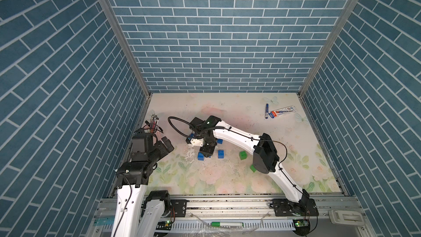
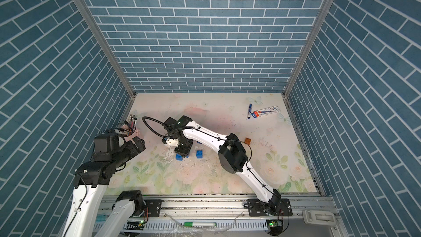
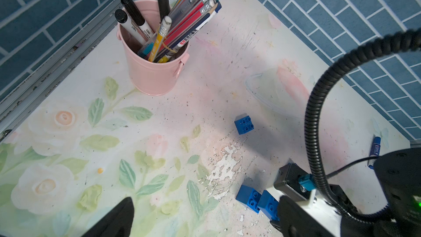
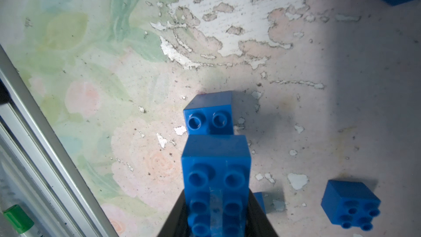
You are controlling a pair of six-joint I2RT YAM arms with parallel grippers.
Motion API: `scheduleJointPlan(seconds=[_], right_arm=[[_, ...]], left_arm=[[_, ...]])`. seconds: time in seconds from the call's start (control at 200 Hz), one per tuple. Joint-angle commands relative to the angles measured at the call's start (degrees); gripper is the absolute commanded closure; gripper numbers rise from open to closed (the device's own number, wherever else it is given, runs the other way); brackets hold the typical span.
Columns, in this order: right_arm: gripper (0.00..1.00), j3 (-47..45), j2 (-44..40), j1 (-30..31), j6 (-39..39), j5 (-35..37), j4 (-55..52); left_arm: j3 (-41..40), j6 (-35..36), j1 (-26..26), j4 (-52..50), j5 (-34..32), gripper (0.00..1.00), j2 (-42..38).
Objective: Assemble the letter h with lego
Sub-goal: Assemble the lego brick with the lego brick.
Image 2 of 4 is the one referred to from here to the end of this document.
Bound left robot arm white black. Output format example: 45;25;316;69
63;133;148;237

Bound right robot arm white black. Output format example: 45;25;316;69
162;116;293;216

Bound pink pen bucket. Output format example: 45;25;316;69
125;129;141;142

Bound bundle of pens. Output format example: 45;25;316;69
119;114;137;133

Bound blue marker pen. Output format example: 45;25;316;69
247;103;252;119

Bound white toothpaste tube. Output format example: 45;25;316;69
252;106;280;119

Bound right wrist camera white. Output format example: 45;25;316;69
162;138;179;148

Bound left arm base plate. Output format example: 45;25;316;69
144;199;162;218

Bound aluminium front rail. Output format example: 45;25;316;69
65;195;339;234

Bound green marker on rail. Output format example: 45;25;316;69
183;222;217;228

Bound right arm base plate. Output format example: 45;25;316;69
243;199;293;217

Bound white plastic handle part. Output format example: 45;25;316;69
303;210;337;227

